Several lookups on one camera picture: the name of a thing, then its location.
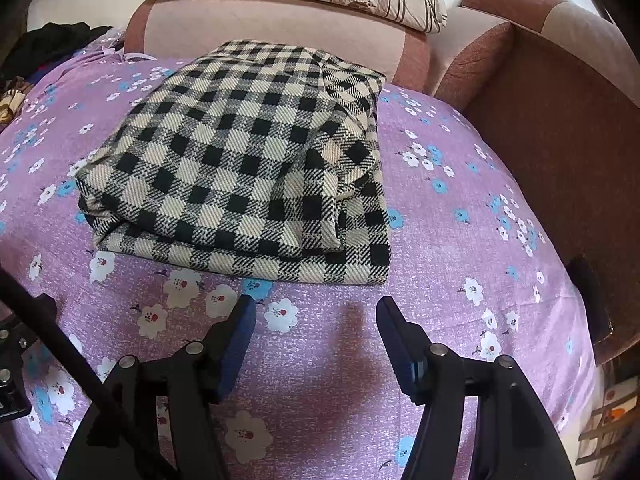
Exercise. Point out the pink and brown sofa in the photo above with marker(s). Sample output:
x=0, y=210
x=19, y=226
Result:
x=550, y=125

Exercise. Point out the wooden slatted rack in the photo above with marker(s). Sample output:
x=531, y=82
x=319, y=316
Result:
x=607, y=420

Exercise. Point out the pink sofa backrest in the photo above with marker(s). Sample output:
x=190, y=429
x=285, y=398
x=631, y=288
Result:
x=250, y=25

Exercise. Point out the yellow patterned cloth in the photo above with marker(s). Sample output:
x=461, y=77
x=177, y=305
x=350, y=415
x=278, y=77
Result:
x=10, y=102

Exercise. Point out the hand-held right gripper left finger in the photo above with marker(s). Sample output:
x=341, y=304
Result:
x=240, y=340

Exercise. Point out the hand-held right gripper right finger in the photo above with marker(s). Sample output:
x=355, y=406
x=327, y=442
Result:
x=396, y=340

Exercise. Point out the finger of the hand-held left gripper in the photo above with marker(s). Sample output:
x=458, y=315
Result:
x=15, y=395

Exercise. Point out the pile of black clothes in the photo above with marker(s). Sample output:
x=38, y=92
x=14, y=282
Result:
x=55, y=42

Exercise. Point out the purple floral bedsheet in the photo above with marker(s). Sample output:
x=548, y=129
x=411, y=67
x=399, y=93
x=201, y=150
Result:
x=450, y=240

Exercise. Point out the black and cream checkered garment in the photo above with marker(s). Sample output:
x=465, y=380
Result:
x=225, y=160

